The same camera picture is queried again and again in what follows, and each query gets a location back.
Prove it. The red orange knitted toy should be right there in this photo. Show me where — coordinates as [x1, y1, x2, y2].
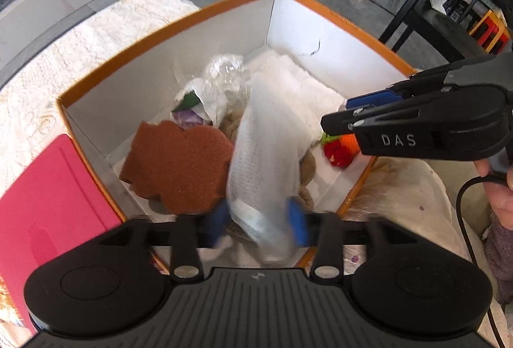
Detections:
[321, 132, 360, 169]

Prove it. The black chair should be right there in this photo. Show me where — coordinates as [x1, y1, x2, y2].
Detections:
[378, 0, 487, 62]

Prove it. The pink red box lid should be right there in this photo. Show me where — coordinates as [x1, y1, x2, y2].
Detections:
[0, 134, 121, 333]

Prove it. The person's right hand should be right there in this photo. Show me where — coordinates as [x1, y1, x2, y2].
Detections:
[484, 168, 513, 230]

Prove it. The grey marble tv bench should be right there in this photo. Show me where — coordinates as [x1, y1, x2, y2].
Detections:
[0, 0, 130, 68]

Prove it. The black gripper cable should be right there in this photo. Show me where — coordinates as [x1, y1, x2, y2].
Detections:
[456, 174, 508, 348]

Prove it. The clear plastic bag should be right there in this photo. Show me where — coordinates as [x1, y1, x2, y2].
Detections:
[171, 54, 250, 127]

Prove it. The orange cardboard box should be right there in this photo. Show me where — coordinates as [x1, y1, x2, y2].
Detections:
[57, 0, 413, 268]

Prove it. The white mesh cloth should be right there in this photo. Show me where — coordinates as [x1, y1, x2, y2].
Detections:
[226, 72, 315, 264]

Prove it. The brown sponge piece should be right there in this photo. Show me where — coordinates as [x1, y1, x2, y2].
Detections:
[119, 120, 234, 215]

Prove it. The white folded towel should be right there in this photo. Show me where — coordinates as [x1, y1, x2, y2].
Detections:
[243, 48, 346, 144]

